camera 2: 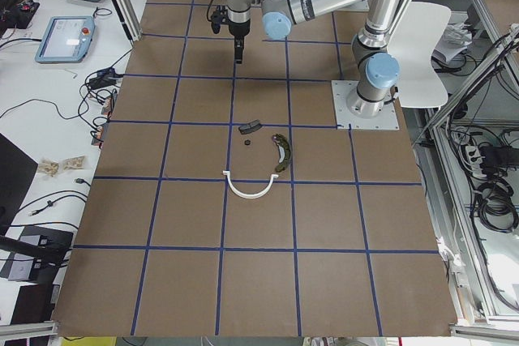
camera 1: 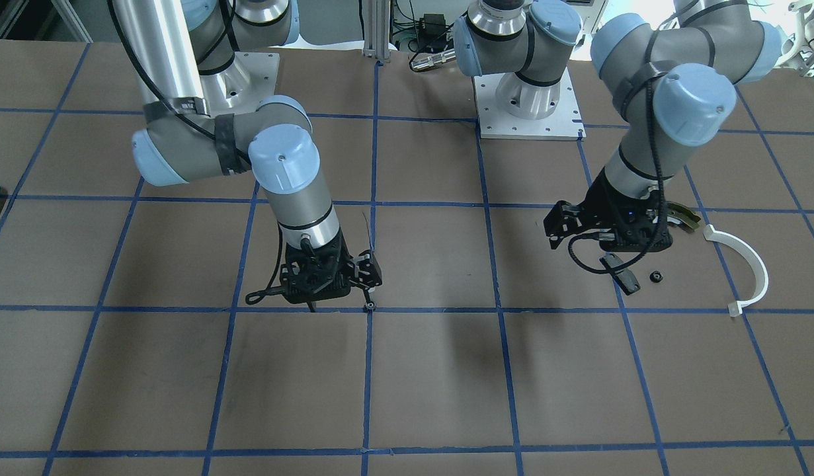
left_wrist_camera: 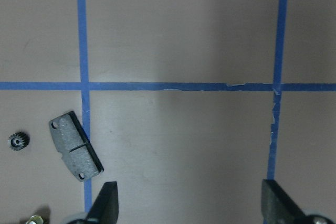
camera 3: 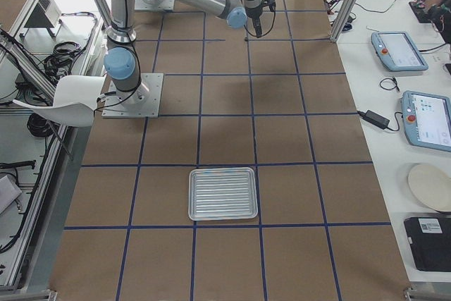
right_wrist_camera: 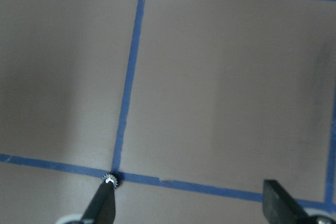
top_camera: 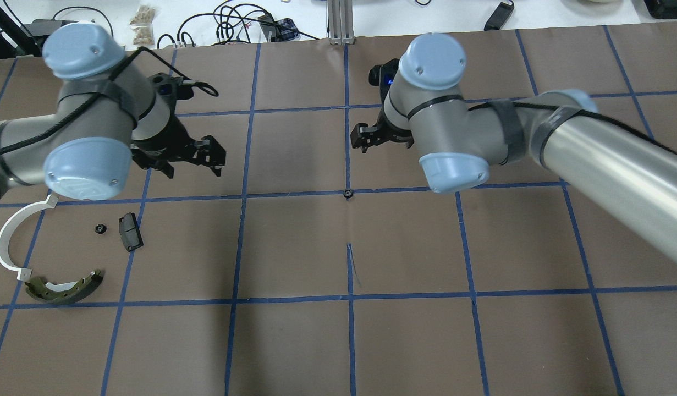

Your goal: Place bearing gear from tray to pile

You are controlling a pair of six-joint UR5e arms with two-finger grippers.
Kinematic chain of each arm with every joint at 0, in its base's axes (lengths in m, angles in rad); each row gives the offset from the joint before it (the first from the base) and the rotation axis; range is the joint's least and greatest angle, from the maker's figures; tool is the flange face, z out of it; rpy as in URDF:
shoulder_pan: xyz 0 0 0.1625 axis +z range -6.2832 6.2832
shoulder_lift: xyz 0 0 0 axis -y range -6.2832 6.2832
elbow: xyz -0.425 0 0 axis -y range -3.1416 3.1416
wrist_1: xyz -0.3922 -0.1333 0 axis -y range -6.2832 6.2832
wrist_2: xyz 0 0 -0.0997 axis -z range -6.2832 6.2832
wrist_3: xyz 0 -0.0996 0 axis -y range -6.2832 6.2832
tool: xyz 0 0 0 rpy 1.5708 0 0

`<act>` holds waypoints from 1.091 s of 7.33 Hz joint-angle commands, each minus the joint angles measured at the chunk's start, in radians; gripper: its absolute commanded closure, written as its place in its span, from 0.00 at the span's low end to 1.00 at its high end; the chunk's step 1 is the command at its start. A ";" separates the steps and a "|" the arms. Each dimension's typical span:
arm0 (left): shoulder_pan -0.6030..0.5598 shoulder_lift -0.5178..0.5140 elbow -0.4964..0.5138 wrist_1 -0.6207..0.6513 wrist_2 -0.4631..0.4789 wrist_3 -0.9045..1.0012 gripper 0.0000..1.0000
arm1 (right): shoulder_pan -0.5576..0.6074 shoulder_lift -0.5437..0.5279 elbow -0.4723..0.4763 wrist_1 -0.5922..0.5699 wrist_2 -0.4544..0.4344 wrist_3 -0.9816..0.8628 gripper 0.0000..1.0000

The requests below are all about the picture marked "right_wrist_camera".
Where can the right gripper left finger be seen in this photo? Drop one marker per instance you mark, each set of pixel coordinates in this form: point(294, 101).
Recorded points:
point(101, 209)

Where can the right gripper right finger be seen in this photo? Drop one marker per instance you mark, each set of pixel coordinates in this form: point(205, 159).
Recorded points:
point(279, 207)

